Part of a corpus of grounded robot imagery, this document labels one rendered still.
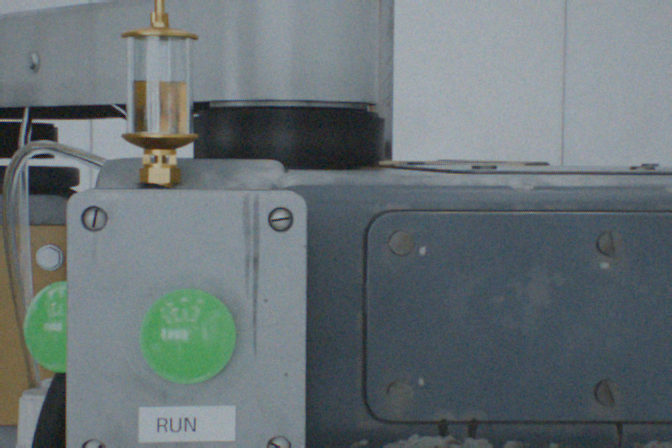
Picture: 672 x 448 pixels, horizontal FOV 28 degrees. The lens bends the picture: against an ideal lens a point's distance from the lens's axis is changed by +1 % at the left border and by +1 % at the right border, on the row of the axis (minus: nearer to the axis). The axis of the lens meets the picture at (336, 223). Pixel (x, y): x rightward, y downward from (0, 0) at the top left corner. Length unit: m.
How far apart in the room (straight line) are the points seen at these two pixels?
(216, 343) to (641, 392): 0.17
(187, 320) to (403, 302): 0.10
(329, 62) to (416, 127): 5.11
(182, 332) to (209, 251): 0.03
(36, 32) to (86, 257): 0.32
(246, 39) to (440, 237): 0.16
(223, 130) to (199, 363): 0.20
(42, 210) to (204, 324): 0.46
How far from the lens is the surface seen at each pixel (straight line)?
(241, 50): 0.59
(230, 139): 0.59
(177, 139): 0.49
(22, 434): 0.70
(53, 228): 0.85
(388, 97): 0.97
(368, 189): 0.48
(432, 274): 0.48
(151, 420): 0.43
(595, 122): 5.87
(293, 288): 0.42
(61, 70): 0.71
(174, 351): 0.41
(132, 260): 0.42
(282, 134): 0.58
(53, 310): 0.44
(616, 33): 5.91
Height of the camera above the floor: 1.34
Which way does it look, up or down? 3 degrees down
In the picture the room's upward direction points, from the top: straight up
